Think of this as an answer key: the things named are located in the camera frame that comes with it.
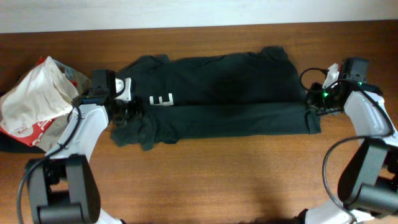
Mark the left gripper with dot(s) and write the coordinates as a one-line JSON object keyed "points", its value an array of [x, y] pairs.
{"points": [[138, 113]]}

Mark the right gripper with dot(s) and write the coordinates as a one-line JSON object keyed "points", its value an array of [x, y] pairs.
{"points": [[311, 99]]}

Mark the dark green t-shirt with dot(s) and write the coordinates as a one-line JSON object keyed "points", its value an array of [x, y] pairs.
{"points": [[233, 95]]}

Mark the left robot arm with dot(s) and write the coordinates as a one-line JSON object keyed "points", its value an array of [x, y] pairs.
{"points": [[60, 185]]}

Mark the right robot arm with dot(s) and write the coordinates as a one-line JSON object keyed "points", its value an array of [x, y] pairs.
{"points": [[367, 188]]}

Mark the grey-olive folded garment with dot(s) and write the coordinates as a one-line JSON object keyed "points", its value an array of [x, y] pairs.
{"points": [[55, 130]]}

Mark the light blue garment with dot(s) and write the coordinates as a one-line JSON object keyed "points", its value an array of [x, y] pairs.
{"points": [[68, 71]]}

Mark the white folded garment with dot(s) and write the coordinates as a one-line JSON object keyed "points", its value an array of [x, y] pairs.
{"points": [[34, 96]]}

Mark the black folded garment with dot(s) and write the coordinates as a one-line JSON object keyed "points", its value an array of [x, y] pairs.
{"points": [[9, 144]]}

